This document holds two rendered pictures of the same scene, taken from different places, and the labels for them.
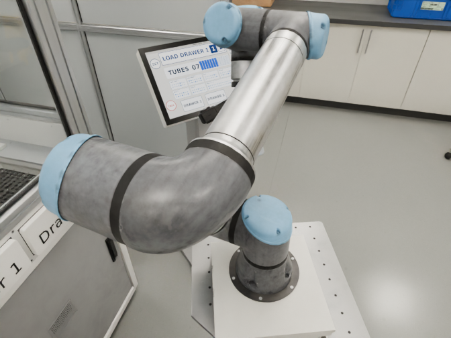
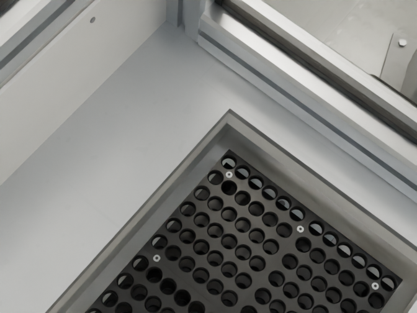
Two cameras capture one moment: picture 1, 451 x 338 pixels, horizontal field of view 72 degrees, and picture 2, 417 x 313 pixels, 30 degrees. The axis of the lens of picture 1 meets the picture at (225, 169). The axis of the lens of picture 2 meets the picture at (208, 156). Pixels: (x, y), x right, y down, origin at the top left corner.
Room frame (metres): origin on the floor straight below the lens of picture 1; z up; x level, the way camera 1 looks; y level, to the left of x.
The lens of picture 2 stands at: (0.74, 0.84, 1.50)
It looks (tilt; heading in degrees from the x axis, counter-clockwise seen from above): 66 degrees down; 286
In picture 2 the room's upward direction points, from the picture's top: 8 degrees clockwise
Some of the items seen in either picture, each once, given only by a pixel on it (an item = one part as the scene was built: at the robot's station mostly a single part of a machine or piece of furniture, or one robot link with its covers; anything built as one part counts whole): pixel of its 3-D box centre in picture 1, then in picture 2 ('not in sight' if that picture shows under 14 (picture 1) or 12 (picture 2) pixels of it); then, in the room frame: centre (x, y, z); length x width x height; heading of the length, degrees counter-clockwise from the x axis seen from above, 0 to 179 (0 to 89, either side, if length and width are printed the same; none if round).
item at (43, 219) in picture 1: (63, 207); not in sight; (0.69, 0.51, 0.87); 0.29 x 0.02 x 0.11; 165
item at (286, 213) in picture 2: not in sight; (306, 222); (0.71, 0.61, 0.90); 0.18 x 0.02 x 0.01; 165
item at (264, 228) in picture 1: (264, 228); not in sight; (0.49, -0.09, 1.00); 0.13 x 0.12 x 0.14; 64
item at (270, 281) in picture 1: (264, 257); not in sight; (0.49, -0.10, 0.88); 0.15 x 0.15 x 0.10
